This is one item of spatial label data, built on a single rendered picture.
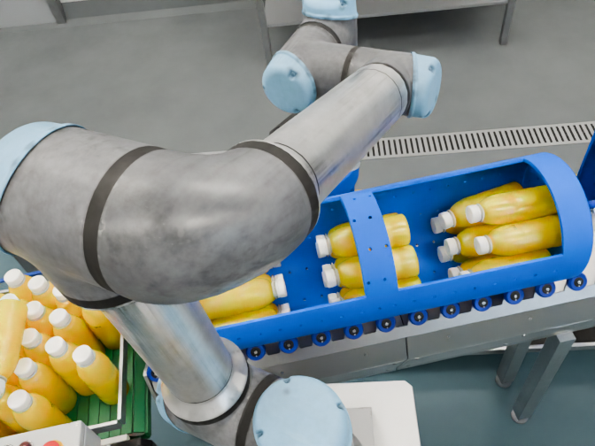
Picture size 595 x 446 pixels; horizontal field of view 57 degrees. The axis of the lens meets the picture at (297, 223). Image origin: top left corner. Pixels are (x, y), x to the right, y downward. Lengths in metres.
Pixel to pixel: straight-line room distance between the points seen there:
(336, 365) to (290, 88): 0.79
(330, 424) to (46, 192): 0.44
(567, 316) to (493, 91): 2.20
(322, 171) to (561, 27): 3.72
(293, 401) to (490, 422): 1.59
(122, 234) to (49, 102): 3.70
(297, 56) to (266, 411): 0.45
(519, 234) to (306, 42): 0.67
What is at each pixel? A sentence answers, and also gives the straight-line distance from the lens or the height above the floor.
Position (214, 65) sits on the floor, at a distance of 3.88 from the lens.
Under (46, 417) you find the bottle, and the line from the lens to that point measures 1.29.
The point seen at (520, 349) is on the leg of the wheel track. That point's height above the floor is 0.31.
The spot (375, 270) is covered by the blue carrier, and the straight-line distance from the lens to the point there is 1.08.
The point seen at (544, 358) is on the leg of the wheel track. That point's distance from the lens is 1.85.
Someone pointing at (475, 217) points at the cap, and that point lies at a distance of 1.22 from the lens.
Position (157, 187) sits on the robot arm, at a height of 1.82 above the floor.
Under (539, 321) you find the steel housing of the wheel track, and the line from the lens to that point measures 1.45.
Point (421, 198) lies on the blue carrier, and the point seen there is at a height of 1.08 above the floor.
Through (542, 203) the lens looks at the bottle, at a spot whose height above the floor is 1.16.
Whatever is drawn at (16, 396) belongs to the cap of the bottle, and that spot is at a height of 1.09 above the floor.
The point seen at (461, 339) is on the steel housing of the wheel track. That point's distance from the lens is 1.39.
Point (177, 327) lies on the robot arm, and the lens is 0.57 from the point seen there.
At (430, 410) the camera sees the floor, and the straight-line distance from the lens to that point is 2.23.
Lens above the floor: 2.07
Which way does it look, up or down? 50 degrees down
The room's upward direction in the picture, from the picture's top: 10 degrees counter-clockwise
